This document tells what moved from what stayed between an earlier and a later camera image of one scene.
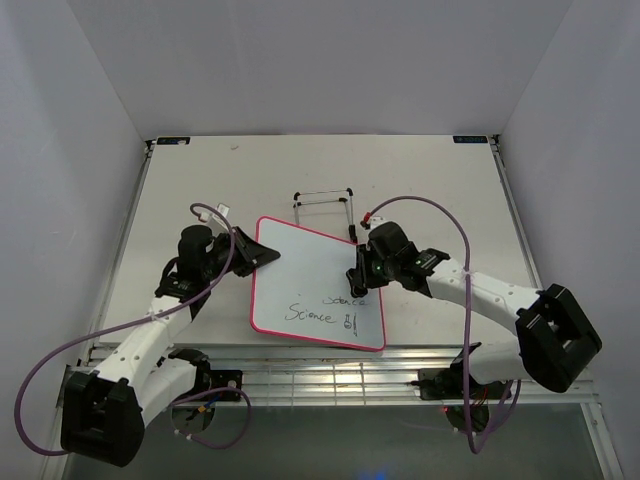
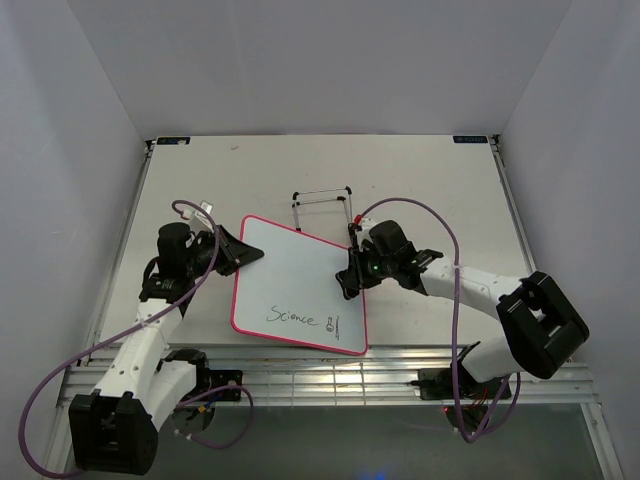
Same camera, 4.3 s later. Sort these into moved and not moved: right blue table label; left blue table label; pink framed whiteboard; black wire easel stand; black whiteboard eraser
Moved: black whiteboard eraser; pink framed whiteboard
Not moved: right blue table label; left blue table label; black wire easel stand
